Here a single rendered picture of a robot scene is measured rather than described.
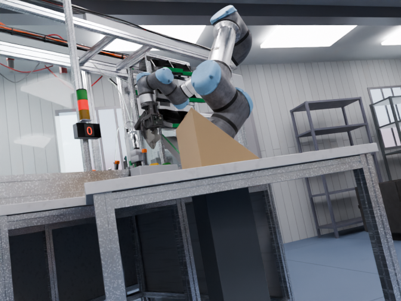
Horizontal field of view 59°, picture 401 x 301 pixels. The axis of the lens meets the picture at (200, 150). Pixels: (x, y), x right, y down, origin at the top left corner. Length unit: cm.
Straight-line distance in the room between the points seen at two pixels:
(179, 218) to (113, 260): 67
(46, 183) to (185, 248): 62
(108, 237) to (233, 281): 47
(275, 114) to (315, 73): 120
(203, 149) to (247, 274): 43
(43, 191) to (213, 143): 60
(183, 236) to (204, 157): 55
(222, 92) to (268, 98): 483
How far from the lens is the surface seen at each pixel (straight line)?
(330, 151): 115
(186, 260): 155
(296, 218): 589
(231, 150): 112
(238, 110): 129
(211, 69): 123
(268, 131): 587
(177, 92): 169
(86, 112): 180
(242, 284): 122
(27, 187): 130
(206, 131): 110
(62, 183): 135
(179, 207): 155
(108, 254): 91
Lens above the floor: 75
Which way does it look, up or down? 9 degrees up
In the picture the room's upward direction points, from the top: 10 degrees counter-clockwise
